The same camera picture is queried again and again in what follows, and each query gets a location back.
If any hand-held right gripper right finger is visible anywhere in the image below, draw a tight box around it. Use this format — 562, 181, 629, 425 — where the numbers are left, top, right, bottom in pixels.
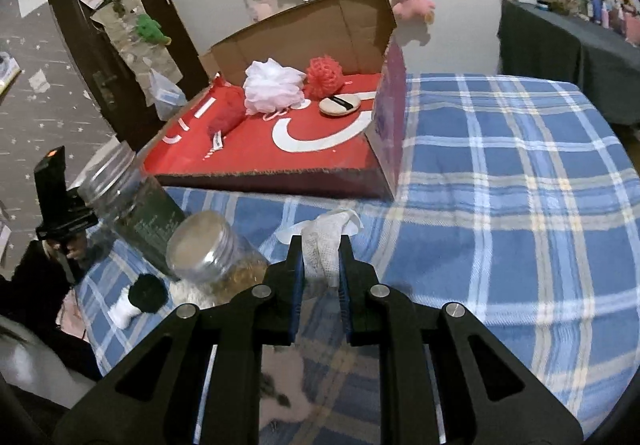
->
339, 235, 585, 445

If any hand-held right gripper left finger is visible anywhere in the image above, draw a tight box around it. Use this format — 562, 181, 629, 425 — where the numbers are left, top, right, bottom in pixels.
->
52, 235, 307, 445

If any white tissue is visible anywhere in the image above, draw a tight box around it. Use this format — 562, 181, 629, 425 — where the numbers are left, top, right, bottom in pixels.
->
276, 208, 365, 288

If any cardboard box with red lining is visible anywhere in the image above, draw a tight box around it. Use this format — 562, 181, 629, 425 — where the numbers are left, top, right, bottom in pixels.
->
135, 0, 408, 201

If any black scrunchie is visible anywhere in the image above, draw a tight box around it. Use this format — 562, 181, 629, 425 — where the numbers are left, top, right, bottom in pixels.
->
126, 274, 170, 313

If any white fuzzy roll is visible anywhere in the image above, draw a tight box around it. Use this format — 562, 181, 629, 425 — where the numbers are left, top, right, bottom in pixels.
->
109, 292, 138, 330

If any beige powder puff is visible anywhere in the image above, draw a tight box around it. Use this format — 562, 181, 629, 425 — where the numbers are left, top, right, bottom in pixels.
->
319, 94, 362, 117

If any white mesh bath pouf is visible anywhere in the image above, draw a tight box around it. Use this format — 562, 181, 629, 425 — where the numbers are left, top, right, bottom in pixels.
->
243, 58, 307, 116

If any red mesh bath pouf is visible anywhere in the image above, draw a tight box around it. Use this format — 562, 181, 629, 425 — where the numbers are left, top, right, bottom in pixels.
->
305, 56, 344, 98

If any glass jar with metal lid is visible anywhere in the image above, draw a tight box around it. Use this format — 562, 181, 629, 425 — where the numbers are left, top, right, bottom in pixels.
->
77, 142, 188, 276

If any person's black garment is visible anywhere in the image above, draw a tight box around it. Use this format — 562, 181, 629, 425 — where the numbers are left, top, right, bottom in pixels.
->
0, 240, 101, 381

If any clear plastic jar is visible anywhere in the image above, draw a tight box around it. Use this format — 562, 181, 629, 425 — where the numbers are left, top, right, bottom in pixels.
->
166, 212, 271, 306

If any dark brown door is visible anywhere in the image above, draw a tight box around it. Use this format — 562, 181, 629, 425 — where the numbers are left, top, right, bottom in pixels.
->
42, 0, 208, 151

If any clear plastic bag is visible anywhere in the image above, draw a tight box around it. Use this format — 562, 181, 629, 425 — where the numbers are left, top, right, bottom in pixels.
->
148, 69, 187, 121

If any hanging fabric organizer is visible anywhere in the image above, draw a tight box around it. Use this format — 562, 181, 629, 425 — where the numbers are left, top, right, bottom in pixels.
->
90, 0, 183, 108

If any blue plaid blanket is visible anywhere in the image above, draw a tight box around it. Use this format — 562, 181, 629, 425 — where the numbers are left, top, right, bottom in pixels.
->
75, 72, 640, 445

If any green plush toy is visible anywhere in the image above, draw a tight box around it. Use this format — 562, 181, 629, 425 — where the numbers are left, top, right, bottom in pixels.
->
136, 14, 172, 46

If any pink bunny plush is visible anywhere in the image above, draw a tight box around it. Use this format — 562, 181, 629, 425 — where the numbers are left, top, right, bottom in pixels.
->
243, 0, 278, 22

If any grey cloth covered table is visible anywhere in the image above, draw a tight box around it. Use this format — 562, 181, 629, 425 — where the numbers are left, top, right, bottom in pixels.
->
496, 0, 640, 126

